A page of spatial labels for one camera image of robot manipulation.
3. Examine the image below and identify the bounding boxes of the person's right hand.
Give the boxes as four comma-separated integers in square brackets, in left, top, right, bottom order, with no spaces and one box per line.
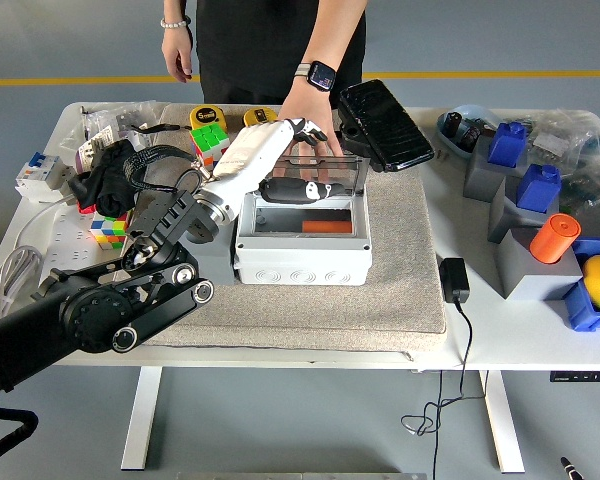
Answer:
[161,22,201,84]

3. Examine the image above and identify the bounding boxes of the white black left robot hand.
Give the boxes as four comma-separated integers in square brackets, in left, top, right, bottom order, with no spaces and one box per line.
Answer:
[199,117,347,221]

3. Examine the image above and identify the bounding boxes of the person's left hand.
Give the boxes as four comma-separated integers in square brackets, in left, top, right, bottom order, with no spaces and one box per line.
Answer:
[278,79,345,161]

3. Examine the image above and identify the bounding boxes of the clear hinged box lid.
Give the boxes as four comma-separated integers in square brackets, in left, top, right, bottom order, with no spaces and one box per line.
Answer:
[259,154,371,199]

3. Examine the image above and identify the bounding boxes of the orange cylinder battery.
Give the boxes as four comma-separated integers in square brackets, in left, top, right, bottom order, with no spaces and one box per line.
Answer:
[302,221,354,235]
[529,213,582,265]

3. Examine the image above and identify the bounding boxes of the white electrical junction box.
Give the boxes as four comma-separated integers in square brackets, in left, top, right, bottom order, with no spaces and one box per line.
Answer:
[233,192,373,287]

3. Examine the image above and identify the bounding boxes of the black smart watch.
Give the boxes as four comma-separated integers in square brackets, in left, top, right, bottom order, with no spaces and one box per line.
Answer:
[294,59,337,94]

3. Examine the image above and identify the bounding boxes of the large Rubik's cube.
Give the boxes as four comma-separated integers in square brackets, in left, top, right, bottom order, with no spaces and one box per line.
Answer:
[188,123,231,170]

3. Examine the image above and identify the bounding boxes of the yellow tape measure black window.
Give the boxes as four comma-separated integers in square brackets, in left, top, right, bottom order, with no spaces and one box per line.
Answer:
[242,107,281,127]

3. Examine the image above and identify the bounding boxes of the yellow tape measure 5m label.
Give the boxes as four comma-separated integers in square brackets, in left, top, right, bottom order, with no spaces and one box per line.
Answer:
[188,105,226,135]

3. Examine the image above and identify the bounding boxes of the person's torso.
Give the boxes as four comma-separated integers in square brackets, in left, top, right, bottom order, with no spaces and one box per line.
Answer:
[195,0,368,106]

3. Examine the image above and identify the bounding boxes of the white table leg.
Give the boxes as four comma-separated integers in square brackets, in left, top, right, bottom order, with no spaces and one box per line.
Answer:
[120,366,163,472]
[478,369,526,475]

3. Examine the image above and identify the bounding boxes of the large black case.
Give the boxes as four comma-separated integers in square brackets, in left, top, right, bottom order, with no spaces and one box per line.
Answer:
[333,78,436,174]

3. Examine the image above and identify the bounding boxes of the black table control panel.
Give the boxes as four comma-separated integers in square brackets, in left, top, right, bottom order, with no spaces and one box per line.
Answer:
[549,370,600,384]

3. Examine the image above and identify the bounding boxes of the grey block with round hole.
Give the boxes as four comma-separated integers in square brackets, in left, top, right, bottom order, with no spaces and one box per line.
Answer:
[177,227,239,287]

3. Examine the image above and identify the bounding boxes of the black rolled cloth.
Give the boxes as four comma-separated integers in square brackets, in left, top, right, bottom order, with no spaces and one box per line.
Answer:
[77,138,142,219]

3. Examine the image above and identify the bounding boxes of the purple white roll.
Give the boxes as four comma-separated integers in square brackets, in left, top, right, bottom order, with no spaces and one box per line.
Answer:
[74,142,97,174]

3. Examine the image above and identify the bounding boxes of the black capacitor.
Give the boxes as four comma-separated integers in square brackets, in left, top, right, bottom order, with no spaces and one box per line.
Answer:
[461,124,482,152]
[442,110,464,139]

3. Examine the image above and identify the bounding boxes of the light blue bowl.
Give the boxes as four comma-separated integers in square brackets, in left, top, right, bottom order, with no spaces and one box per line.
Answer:
[437,104,504,161]

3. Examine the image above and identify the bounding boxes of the small Rubik's cube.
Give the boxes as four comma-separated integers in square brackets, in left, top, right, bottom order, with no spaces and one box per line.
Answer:
[89,212,131,250]

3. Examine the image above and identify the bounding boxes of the blue plastic bin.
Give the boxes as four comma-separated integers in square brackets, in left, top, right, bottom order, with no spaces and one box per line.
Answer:
[561,238,600,333]

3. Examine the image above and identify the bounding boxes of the black plug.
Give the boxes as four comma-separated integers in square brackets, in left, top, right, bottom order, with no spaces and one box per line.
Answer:
[67,172,99,209]

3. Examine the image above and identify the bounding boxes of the white plug adapter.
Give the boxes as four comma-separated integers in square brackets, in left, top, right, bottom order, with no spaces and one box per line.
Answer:
[58,164,79,194]

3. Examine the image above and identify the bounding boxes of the grey-brown mat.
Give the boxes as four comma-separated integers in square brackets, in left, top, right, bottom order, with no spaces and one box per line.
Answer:
[102,103,449,354]

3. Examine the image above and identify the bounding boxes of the grey holder block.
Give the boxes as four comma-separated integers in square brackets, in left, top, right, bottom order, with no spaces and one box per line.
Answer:
[462,134,529,204]
[496,229,585,302]
[487,175,564,245]

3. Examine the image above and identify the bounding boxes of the white circuit breaker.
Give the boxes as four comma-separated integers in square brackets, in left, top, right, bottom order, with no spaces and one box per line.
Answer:
[13,150,64,203]

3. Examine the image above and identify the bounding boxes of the white power strip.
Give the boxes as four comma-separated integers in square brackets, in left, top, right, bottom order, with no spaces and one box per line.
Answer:
[35,199,109,285]

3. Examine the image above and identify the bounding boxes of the blue plastic bottle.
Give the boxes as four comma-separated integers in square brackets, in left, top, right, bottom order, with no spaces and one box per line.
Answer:
[516,163,563,215]
[487,121,530,167]

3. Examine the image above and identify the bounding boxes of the black power adapter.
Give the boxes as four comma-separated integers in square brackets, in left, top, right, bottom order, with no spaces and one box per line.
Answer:
[438,257,472,305]

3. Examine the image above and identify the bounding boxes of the clear plastic bags of parts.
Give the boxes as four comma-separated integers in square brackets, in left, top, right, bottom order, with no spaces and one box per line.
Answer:
[522,108,600,241]

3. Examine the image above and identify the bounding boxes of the black wrist strap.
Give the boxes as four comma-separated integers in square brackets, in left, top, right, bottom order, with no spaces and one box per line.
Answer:
[129,123,194,135]

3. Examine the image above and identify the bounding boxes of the black adapter cord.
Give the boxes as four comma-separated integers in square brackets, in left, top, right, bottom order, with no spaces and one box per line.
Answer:
[401,298,491,480]

